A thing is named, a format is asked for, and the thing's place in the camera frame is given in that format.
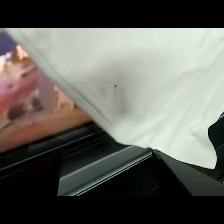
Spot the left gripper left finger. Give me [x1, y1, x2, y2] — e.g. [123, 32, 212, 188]
[0, 153, 62, 197]

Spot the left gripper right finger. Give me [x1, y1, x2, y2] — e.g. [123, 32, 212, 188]
[134, 149, 224, 197]

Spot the white garment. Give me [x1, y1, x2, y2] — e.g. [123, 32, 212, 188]
[5, 28, 224, 170]

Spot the silver frame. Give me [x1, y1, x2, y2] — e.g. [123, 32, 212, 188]
[57, 145, 155, 197]

